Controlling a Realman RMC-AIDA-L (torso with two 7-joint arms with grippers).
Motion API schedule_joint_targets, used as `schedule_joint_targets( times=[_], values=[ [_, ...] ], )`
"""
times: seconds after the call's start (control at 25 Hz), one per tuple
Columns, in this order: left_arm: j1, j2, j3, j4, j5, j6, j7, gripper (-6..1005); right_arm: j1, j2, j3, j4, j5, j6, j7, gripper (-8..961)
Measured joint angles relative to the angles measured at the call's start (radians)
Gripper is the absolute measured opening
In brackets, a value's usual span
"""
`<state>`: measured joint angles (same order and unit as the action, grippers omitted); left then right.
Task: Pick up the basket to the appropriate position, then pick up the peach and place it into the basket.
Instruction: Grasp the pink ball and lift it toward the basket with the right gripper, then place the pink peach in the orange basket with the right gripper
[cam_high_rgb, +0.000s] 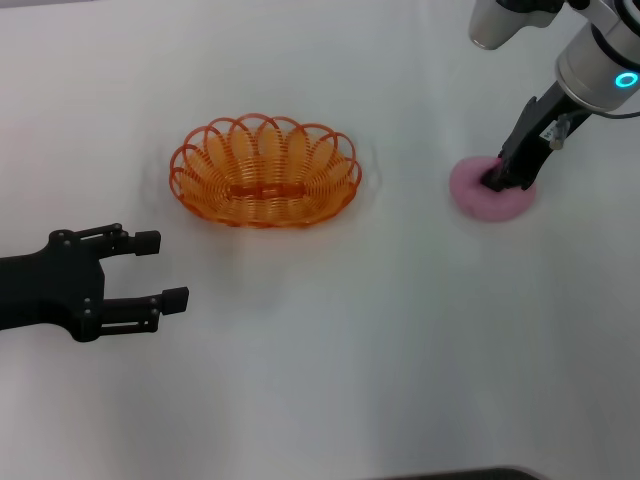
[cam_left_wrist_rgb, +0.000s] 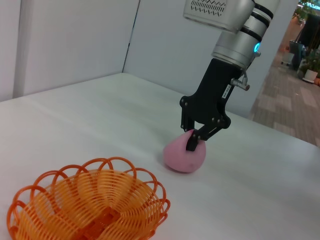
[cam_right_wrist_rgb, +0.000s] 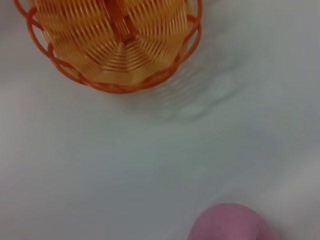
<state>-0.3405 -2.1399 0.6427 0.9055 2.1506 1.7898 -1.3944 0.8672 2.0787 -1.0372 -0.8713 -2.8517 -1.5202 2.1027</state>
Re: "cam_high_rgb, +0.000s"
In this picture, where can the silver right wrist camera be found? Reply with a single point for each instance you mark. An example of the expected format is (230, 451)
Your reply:
(492, 22)

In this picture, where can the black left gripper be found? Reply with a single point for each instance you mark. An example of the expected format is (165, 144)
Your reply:
(55, 290)

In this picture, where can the pink soft peach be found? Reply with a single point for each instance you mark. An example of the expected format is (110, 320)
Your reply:
(470, 195)

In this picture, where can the black rounded robot base edge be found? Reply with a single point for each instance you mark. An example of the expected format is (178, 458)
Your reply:
(465, 474)

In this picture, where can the silver right arm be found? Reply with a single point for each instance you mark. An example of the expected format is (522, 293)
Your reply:
(600, 55)

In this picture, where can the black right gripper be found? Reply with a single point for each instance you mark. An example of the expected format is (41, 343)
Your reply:
(535, 140)

